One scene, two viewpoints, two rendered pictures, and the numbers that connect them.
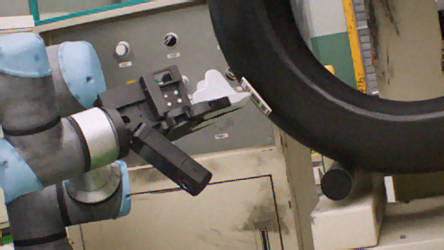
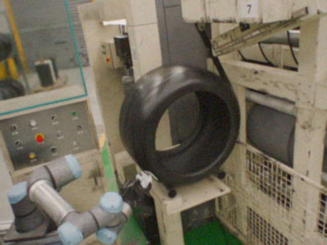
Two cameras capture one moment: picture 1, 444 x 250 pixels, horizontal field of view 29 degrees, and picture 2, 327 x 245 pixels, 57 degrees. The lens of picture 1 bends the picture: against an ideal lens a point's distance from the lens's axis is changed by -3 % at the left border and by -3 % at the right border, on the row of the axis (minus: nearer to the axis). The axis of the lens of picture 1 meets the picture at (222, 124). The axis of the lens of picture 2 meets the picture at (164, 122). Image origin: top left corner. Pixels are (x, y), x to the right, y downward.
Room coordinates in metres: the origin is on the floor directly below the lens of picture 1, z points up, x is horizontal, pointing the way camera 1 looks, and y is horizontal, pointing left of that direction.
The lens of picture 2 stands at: (0.21, 0.56, 1.75)
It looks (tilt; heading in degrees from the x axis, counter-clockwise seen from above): 22 degrees down; 325
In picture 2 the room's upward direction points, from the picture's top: 7 degrees counter-clockwise
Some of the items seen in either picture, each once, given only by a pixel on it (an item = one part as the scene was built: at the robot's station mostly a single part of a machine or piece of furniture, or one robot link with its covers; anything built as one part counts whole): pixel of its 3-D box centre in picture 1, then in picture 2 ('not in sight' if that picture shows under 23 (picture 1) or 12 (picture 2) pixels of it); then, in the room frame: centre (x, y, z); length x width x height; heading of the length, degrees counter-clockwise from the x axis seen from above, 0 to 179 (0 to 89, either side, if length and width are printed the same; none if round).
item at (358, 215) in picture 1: (353, 207); (159, 187); (1.37, -0.18, 0.84); 0.36 x 0.09 x 0.06; 166
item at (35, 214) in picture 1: (35, 201); (22, 197); (1.78, 0.41, 0.88); 0.13 x 0.12 x 0.14; 94
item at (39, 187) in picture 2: not in sight; (52, 203); (1.24, 0.37, 1.11); 0.49 x 0.11 x 0.12; 4
